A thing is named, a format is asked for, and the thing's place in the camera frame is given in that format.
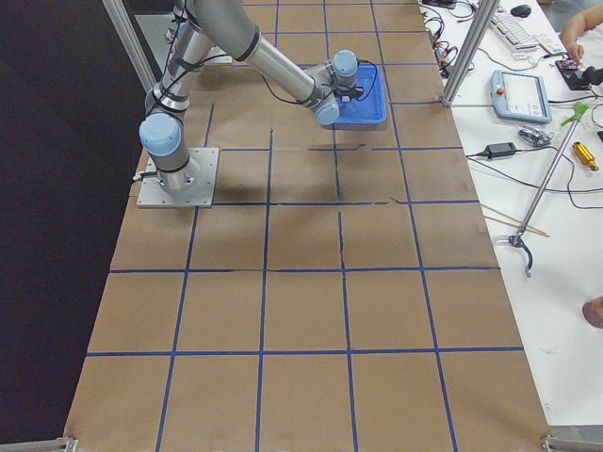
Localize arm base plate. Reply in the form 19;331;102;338
137;148;220;208

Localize black power adapter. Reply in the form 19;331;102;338
484;142;517;160

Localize black computer mouse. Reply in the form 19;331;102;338
510;5;531;18

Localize aluminium frame post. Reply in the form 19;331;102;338
441;0;499;107
103;0;161;92

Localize blue plastic tray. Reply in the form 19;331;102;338
332;63;387;131

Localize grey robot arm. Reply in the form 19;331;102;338
139;1;365;194

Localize person hand at desk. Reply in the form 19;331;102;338
564;41;584;61

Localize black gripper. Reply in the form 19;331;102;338
339;85;364;104

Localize blue teach pendant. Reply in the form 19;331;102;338
490;70;552;124

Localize white keyboard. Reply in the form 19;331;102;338
491;12;539;53

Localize green handled reach grabber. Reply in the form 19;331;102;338
507;102;589;278

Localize wooden chopsticks pair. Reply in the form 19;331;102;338
481;203;549;237

